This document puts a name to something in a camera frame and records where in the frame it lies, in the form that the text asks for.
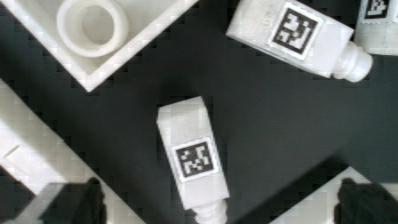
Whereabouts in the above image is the white table leg upper right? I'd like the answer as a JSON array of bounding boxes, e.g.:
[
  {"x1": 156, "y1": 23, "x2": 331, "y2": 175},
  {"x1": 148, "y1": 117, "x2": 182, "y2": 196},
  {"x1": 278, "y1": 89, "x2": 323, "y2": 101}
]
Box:
[{"x1": 225, "y1": 0, "x2": 372, "y2": 82}]

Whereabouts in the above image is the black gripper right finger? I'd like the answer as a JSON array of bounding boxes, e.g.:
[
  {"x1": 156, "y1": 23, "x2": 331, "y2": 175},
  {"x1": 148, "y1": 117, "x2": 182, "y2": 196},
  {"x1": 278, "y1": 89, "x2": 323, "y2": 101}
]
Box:
[{"x1": 333, "y1": 178, "x2": 398, "y2": 224}]

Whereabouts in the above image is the white table leg far right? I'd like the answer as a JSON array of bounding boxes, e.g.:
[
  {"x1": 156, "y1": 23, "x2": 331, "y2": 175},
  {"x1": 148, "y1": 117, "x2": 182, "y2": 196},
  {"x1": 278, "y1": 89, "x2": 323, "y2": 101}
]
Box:
[{"x1": 353, "y1": 0, "x2": 398, "y2": 56}]

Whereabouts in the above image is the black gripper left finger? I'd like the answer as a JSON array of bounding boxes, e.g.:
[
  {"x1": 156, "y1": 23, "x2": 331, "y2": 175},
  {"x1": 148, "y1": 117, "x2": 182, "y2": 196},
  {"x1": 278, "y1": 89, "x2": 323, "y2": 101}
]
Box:
[{"x1": 54, "y1": 178, "x2": 106, "y2": 224}]

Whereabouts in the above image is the white U-shaped obstacle fence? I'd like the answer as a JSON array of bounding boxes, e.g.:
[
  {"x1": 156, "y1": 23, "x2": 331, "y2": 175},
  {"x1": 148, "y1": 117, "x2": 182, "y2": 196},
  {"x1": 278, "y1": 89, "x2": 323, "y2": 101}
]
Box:
[{"x1": 0, "y1": 81, "x2": 398, "y2": 224}]

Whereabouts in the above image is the white table leg with tag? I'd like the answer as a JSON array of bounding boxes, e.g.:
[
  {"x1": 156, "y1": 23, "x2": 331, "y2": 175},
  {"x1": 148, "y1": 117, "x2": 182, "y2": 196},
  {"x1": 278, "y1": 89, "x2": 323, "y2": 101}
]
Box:
[{"x1": 154, "y1": 96, "x2": 230, "y2": 224}]

